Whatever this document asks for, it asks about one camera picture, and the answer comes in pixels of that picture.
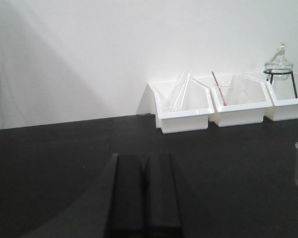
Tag white plastic bin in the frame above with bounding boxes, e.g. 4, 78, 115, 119
194, 74, 272, 127
245, 71, 298, 122
137, 79, 215, 134

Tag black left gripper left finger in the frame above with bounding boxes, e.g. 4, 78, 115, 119
110, 154, 145, 238

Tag small beaker in bin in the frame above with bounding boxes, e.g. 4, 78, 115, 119
215, 83, 241, 106

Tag glass alcohol burner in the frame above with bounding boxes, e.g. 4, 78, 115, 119
264, 43, 294, 81

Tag black wire tripod stand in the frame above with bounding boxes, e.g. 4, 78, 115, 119
263, 69, 298, 99

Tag clear glass tubes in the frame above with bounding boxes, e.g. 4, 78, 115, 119
162, 71, 192, 112

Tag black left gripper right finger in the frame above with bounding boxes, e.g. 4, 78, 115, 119
144, 153, 183, 238

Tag left white plastic bin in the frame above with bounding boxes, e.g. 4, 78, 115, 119
137, 79, 215, 134

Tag right white plastic bin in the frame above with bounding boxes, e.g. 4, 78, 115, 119
245, 71, 298, 122

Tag red striped stirring rod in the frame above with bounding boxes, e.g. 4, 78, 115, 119
212, 71, 227, 106

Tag middle white plastic bin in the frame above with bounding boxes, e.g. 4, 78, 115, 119
194, 74, 272, 127

